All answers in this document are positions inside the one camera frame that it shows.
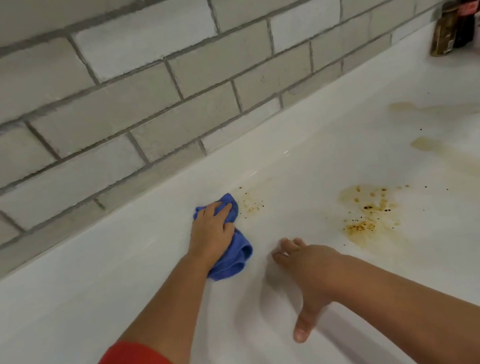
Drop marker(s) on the person's right hand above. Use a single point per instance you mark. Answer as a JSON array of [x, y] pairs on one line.
[[316, 272]]

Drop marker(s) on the person's left hand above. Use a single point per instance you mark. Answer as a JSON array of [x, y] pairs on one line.
[[210, 235]]

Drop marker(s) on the blue cloth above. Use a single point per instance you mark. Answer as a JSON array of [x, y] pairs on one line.
[[235, 259]]

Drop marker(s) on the brown spice jar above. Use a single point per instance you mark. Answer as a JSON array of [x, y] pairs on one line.
[[444, 34]]

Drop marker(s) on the person's right forearm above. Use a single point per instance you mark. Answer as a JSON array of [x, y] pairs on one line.
[[443, 310]]

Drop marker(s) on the person's left forearm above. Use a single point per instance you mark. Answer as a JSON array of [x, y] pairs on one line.
[[170, 312]]

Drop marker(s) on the white countertop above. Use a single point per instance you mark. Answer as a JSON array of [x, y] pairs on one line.
[[82, 309]]

